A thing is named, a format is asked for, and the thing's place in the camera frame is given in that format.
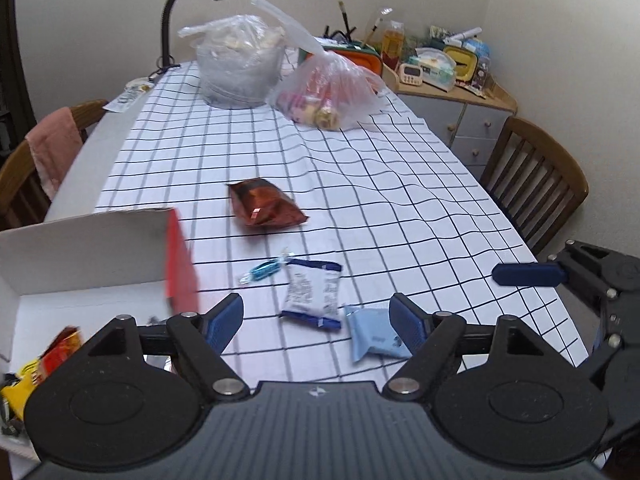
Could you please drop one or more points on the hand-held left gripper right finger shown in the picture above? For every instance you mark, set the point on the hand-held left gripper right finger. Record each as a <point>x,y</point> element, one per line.
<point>407,325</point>

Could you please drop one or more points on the silver desk lamp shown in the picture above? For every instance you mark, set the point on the silver desk lamp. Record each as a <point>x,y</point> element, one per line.
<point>167,15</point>

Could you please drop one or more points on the white kitchen timer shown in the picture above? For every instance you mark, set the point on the white kitchen timer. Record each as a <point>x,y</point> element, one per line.
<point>411,73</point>

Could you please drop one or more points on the yellow snack packet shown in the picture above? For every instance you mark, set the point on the yellow snack packet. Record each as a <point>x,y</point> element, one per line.
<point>22,385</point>

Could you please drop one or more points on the blue pack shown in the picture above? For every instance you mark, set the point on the blue pack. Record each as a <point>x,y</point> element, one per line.
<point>479,49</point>

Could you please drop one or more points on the red and white cardboard box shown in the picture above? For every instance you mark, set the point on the red and white cardboard box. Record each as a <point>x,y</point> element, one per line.
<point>75,250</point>

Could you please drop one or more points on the amber liquid bottle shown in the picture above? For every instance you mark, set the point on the amber liquid bottle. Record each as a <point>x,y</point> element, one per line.
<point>392,42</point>

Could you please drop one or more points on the blue wrapped candy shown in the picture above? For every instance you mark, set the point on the blue wrapped candy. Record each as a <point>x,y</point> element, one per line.
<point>265,269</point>

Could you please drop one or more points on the clear plastic bag with containers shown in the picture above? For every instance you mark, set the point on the clear plastic bag with containers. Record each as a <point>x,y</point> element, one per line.
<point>235,65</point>

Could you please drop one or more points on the orange and green container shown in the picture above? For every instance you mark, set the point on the orange and green container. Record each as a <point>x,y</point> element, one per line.
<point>362,57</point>

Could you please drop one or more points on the white wooden cabinet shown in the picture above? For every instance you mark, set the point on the white wooden cabinet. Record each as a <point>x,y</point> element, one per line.
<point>475,120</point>

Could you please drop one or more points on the wooden chair with cloth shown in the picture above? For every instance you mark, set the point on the wooden chair with cloth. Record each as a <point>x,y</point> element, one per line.
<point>20,180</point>

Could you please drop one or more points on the brown paint brush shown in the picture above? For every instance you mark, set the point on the brown paint brush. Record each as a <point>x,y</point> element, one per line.
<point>344,20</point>

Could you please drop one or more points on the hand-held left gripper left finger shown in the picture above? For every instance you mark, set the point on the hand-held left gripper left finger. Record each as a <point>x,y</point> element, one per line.
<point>225,322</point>

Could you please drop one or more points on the white checked tablecloth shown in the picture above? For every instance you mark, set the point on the white checked tablecloth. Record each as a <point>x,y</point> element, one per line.
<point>400,185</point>

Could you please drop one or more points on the wooden slatted chair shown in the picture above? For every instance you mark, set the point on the wooden slatted chair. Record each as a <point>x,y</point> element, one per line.
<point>535,175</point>

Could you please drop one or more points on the white and blue snack packet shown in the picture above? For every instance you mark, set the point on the white and blue snack packet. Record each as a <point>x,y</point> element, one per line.
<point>312,290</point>

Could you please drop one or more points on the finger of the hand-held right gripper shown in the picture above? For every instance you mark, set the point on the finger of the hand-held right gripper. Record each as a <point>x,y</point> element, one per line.
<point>530,273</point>

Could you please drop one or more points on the pink cloth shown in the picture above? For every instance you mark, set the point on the pink cloth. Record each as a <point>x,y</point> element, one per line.
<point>52,150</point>

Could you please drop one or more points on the white tissue pack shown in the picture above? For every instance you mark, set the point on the white tissue pack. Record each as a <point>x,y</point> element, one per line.
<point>435,67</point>

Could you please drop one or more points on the yellow box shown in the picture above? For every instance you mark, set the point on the yellow box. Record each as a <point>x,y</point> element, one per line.
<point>461,64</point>

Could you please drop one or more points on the dark red shiny snack bag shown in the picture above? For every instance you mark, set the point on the dark red shiny snack bag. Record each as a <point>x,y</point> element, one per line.
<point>265,205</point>

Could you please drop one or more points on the clear plastic bag with sweets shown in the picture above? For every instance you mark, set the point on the clear plastic bag with sweets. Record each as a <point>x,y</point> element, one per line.
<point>330,90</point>

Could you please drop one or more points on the white tube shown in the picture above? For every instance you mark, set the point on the white tube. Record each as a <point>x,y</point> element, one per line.
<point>464,35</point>

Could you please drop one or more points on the light blue snack packet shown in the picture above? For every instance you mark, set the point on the light blue snack packet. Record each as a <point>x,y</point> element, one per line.
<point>372,335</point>

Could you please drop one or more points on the large red snack packet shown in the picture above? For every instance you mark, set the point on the large red snack packet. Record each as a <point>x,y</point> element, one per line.
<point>62,350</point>

